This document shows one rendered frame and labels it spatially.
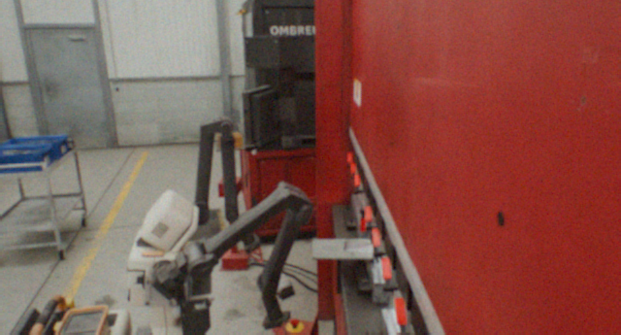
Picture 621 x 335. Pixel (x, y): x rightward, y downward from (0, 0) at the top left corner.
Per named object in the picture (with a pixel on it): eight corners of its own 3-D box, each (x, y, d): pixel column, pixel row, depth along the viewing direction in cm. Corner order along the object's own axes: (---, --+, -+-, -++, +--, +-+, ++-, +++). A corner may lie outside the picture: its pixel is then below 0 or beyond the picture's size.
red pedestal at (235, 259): (223, 259, 397) (216, 173, 374) (250, 259, 396) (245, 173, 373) (218, 271, 377) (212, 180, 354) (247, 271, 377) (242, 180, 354)
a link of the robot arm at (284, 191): (287, 170, 145) (300, 186, 137) (305, 194, 154) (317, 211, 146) (177, 251, 142) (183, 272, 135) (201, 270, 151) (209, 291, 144)
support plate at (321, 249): (312, 241, 208) (312, 239, 208) (367, 241, 208) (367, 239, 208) (312, 259, 191) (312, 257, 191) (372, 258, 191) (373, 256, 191)
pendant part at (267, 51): (274, 148, 346) (270, 36, 322) (304, 149, 339) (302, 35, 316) (249, 164, 299) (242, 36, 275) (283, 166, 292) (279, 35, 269)
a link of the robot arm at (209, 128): (199, 113, 175) (198, 117, 166) (233, 117, 179) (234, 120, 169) (189, 216, 186) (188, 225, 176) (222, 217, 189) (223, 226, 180)
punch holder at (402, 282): (393, 304, 127) (395, 252, 123) (422, 304, 127) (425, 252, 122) (404, 338, 113) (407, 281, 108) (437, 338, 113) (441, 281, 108)
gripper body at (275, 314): (287, 323, 165) (281, 306, 163) (263, 328, 167) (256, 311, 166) (291, 314, 171) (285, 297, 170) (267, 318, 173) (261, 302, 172)
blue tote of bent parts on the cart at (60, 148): (17, 154, 446) (14, 137, 441) (71, 150, 457) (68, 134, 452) (2, 163, 413) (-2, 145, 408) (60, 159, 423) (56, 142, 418)
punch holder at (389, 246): (382, 269, 146) (383, 223, 142) (408, 269, 146) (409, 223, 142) (390, 294, 132) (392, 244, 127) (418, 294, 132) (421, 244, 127)
